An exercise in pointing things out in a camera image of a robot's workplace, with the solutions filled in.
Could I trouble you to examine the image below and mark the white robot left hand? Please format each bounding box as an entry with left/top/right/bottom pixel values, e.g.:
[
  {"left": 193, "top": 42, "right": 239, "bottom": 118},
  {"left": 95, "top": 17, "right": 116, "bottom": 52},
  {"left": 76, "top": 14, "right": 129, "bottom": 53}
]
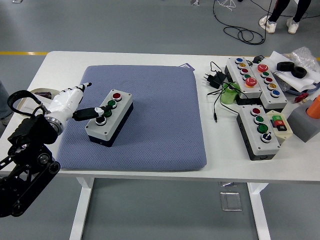
[{"left": 47, "top": 81, "right": 114, "bottom": 122}]

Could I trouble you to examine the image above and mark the grey four-button control box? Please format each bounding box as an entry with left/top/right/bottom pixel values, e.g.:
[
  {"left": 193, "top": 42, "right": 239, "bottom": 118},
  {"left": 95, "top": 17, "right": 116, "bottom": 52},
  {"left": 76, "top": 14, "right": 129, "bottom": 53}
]
[
  {"left": 236, "top": 104, "right": 281, "bottom": 161},
  {"left": 84, "top": 88, "right": 135, "bottom": 148}
]

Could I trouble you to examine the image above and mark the grey five-button control box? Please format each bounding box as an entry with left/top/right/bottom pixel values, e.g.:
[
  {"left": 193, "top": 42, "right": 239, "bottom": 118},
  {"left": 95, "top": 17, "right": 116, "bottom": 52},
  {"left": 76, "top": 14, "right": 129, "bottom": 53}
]
[
  {"left": 249, "top": 62, "right": 288, "bottom": 110},
  {"left": 224, "top": 57, "right": 263, "bottom": 105}
]

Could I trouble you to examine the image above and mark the beige shallow tray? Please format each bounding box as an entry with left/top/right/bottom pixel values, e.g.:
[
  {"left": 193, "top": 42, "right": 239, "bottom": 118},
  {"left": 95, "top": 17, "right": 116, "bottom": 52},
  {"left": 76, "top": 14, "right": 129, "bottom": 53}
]
[{"left": 18, "top": 87, "right": 61, "bottom": 118}]

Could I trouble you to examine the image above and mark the person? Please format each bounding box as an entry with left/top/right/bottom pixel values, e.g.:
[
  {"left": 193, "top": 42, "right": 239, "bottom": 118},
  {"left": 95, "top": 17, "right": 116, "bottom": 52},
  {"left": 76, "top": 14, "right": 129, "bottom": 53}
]
[
  {"left": 0, "top": 79, "right": 14, "bottom": 126},
  {"left": 258, "top": 0, "right": 313, "bottom": 35}
]

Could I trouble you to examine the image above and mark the blue-grey padded mat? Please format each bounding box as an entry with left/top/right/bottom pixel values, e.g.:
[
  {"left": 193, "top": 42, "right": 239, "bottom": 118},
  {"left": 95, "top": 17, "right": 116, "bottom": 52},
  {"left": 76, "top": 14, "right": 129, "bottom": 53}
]
[{"left": 55, "top": 64, "right": 208, "bottom": 173}]

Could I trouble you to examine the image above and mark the white table leg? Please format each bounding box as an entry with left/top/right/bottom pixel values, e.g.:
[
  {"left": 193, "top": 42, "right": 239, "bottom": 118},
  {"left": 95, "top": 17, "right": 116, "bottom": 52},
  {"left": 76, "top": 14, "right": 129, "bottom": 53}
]
[
  {"left": 247, "top": 182, "right": 272, "bottom": 240},
  {"left": 69, "top": 176, "right": 95, "bottom": 240}
]

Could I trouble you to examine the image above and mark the purple-edged card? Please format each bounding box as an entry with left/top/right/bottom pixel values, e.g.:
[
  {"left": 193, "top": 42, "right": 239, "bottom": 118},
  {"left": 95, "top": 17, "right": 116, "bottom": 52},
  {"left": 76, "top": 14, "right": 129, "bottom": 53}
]
[{"left": 178, "top": 62, "right": 195, "bottom": 72}]

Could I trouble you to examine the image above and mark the black power adapter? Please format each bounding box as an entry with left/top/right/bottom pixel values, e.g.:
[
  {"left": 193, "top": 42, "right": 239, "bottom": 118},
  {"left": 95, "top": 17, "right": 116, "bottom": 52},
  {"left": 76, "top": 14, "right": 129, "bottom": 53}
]
[{"left": 201, "top": 70, "right": 227, "bottom": 89}]

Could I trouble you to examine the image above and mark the green cylinder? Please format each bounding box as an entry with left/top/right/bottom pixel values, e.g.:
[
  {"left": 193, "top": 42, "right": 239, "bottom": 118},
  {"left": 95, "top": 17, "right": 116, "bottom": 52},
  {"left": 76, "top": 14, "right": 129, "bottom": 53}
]
[{"left": 220, "top": 81, "right": 241, "bottom": 105}]

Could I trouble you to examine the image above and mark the metal floor socket plate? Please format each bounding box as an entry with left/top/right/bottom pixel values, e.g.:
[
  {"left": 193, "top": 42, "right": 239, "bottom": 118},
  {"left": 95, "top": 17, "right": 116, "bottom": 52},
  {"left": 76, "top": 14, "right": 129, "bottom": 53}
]
[{"left": 219, "top": 191, "right": 243, "bottom": 212}]

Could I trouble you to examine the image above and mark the small black device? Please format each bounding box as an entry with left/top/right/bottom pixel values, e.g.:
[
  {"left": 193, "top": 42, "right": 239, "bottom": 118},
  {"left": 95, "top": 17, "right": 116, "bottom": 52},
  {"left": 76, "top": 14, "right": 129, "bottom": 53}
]
[{"left": 251, "top": 54, "right": 266, "bottom": 65}]

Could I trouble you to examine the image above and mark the red valve knob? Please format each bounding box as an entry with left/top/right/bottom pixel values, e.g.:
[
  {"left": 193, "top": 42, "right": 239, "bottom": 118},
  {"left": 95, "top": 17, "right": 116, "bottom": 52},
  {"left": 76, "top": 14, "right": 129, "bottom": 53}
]
[{"left": 294, "top": 92, "right": 310, "bottom": 104}]

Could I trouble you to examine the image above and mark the grey block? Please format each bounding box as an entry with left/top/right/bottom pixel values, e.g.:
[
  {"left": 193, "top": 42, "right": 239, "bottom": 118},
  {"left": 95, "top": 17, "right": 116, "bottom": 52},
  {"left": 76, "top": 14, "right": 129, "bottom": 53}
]
[{"left": 286, "top": 98, "right": 320, "bottom": 143}]

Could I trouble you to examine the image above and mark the white paper sheet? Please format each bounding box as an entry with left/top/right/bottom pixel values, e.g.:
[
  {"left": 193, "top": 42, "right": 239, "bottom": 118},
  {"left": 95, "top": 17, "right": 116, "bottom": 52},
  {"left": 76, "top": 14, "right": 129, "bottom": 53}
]
[{"left": 268, "top": 50, "right": 320, "bottom": 92}]

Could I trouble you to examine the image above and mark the clear plastic bag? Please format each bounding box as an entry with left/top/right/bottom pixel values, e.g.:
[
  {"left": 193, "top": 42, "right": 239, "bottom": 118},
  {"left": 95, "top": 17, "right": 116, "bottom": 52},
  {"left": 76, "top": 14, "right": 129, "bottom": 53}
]
[{"left": 282, "top": 46, "right": 320, "bottom": 76}]

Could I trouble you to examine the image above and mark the orange cylinder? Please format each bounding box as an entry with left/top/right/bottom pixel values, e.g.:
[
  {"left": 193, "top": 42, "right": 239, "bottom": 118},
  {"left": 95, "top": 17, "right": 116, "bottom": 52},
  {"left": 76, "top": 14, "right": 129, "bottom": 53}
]
[{"left": 306, "top": 94, "right": 320, "bottom": 120}]

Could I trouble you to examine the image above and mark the white wall switch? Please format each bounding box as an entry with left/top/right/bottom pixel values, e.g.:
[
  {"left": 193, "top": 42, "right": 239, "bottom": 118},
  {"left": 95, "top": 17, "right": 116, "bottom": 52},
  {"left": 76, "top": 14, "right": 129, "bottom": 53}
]
[{"left": 22, "top": 95, "right": 52, "bottom": 113}]

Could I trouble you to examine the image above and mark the black adapter cord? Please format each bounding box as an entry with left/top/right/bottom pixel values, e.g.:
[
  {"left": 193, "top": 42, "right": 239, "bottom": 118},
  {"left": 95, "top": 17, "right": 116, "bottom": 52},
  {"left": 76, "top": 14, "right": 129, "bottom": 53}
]
[{"left": 206, "top": 61, "right": 243, "bottom": 123}]

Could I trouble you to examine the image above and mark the black floor cable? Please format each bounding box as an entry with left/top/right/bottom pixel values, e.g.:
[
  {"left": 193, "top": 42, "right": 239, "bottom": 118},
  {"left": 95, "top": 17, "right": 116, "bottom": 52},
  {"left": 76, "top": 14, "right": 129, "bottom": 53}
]
[{"left": 212, "top": 0, "right": 320, "bottom": 46}]

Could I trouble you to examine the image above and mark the white floor cord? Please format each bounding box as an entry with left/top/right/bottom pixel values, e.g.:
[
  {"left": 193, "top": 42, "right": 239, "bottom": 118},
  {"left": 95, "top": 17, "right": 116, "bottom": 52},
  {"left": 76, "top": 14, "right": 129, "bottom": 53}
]
[{"left": 216, "top": 0, "right": 237, "bottom": 13}]

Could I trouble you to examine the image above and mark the black foam ring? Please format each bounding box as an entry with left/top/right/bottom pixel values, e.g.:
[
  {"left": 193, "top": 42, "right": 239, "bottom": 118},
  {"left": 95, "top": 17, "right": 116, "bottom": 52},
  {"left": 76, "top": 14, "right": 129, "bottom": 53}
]
[
  {"left": 276, "top": 61, "right": 296, "bottom": 72},
  {"left": 291, "top": 66, "right": 308, "bottom": 79}
]

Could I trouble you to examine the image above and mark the cream three-button switch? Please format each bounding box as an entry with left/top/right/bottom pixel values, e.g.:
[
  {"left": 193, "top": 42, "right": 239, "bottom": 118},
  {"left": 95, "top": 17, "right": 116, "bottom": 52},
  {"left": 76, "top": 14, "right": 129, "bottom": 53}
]
[{"left": 265, "top": 109, "right": 293, "bottom": 145}]

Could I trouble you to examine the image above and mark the blue hose ring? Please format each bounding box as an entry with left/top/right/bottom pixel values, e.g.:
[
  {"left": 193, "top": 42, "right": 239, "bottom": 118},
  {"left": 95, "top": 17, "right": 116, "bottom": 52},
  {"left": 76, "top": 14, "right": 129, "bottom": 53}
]
[{"left": 284, "top": 83, "right": 320, "bottom": 95}]

